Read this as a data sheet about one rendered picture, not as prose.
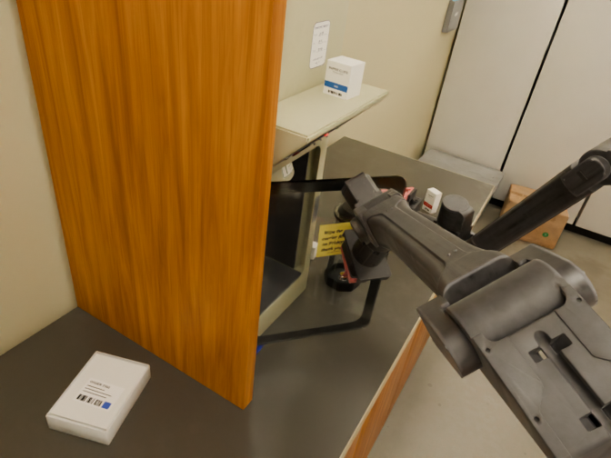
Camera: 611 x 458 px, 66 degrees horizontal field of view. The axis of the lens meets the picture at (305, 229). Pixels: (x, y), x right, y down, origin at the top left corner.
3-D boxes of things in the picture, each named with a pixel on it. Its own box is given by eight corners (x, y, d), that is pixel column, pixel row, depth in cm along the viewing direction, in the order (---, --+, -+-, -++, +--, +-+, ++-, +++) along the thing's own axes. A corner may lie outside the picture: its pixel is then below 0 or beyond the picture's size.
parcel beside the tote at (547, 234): (494, 233, 347) (508, 199, 332) (497, 213, 373) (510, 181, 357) (553, 251, 336) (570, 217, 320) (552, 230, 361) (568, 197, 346)
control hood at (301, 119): (240, 173, 78) (243, 114, 73) (331, 122, 102) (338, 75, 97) (299, 197, 74) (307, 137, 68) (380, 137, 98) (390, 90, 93)
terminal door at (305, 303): (239, 345, 102) (248, 182, 80) (367, 325, 112) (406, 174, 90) (240, 348, 102) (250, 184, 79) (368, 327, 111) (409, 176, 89)
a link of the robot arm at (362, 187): (358, 236, 70) (410, 207, 69) (323, 176, 74) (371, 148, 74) (365, 256, 81) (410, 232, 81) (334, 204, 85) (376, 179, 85)
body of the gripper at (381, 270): (355, 284, 83) (370, 266, 77) (340, 234, 88) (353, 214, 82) (388, 280, 86) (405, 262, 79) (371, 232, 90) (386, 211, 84)
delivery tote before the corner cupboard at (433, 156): (401, 202, 370) (412, 163, 352) (420, 183, 401) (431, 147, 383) (477, 232, 347) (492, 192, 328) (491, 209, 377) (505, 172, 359)
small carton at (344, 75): (322, 93, 86) (327, 59, 83) (336, 87, 90) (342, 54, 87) (345, 100, 84) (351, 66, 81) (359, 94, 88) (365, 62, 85)
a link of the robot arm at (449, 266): (474, 397, 34) (609, 323, 33) (440, 334, 32) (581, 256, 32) (355, 243, 75) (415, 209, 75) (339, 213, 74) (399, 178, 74)
